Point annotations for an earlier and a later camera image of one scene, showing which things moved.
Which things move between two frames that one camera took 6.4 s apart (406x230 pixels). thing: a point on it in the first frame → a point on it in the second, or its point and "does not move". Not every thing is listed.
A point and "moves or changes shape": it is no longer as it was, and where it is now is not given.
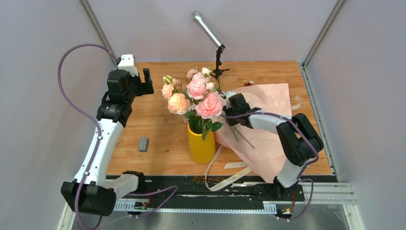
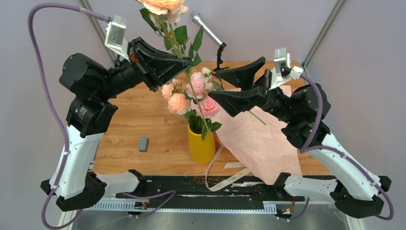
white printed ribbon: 228,165 does not move
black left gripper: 148,83 → 163,66
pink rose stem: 208,107 does not move
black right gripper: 231,122 → 232,101
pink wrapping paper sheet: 261,150 does not move
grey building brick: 143,143 does not move
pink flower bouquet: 231,128 moves or changes shape
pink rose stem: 179,100 does not move
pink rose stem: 199,83 does not move
